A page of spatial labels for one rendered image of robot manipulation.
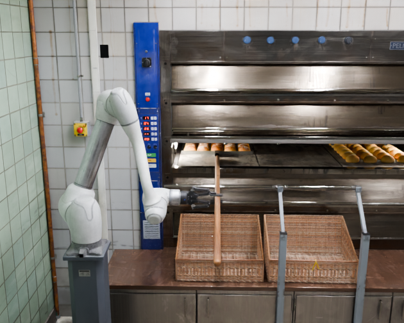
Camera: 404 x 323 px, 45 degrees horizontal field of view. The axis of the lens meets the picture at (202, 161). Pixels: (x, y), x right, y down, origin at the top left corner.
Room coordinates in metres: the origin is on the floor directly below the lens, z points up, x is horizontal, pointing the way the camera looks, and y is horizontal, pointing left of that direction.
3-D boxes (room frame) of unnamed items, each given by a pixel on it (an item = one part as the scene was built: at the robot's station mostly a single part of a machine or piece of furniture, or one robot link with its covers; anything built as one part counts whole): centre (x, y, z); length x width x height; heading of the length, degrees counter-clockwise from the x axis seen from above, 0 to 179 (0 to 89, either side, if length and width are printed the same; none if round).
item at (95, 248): (2.33, 0.60, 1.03); 0.22 x 0.18 x 0.06; 0
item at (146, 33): (4.20, 0.34, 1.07); 1.93 x 0.16 x 2.15; 179
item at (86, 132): (3.23, 0.81, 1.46); 0.10 x 0.07 x 0.10; 89
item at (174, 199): (2.59, 0.15, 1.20); 0.09 x 0.06 x 0.09; 178
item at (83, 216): (2.35, 0.60, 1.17); 0.18 x 0.16 x 0.22; 30
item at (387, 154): (3.67, -1.28, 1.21); 0.61 x 0.48 x 0.06; 179
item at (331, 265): (2.97, -0.70, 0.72); 0.56 x 0.49 x 0.28; 87
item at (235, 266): (2.99, -0.12, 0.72); 0.56 x 0.49 x 0.28; 88
